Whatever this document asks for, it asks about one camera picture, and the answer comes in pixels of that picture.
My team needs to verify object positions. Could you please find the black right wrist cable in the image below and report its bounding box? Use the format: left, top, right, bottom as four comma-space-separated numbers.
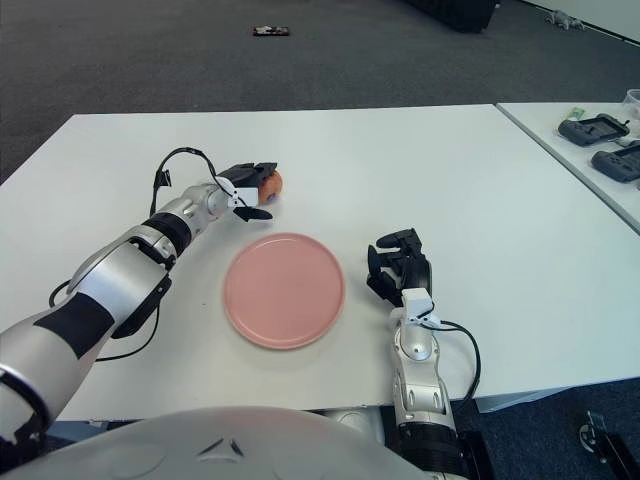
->
429, 319, 482, 401

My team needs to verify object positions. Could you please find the grey robot torso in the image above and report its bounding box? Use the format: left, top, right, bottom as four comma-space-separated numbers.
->
0, 405, 426, 480

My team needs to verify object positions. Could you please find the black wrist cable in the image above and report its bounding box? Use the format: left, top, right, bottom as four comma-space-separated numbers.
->
149, 147, 236, 221
429, 319, 482, 401

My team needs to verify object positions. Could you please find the red yellow apple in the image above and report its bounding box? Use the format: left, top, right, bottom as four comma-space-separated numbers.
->
257, 170, 285, 204

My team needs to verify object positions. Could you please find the grey handheld controller with screen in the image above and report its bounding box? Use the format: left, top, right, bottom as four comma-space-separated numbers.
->
558, 113, 630, 147

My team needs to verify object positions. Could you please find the black box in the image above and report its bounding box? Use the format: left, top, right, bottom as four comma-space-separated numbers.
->
402, 0, 501, 34

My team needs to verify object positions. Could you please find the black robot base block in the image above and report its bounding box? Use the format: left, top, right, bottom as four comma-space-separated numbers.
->
459, 429, 501, 480

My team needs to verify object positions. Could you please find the small grey quadruped toy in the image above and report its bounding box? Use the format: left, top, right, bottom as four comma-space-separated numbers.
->
544, 9, 584, 30

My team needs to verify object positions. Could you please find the pink round plate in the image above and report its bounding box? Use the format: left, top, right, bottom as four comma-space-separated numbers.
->
223, 232, 347, 350

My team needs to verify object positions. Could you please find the black stand with caster wheel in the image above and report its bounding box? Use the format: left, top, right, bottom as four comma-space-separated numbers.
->
579, 409, 640, 480

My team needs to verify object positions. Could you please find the white table frame rail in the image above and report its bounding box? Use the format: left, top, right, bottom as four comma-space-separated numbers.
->
474, 382, 640, 414

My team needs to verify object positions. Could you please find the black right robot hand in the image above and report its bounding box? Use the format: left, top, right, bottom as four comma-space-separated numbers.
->
366, 227, 442, 329

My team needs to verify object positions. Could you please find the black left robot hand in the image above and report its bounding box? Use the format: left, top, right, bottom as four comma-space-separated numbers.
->
217, 161, 279, 224

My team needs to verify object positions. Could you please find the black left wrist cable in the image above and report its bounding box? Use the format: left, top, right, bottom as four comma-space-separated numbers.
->
149, 147, 236, 221

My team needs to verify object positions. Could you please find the black left elbow cable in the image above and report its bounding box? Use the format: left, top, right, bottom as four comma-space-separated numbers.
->
48, 279, 161, 362

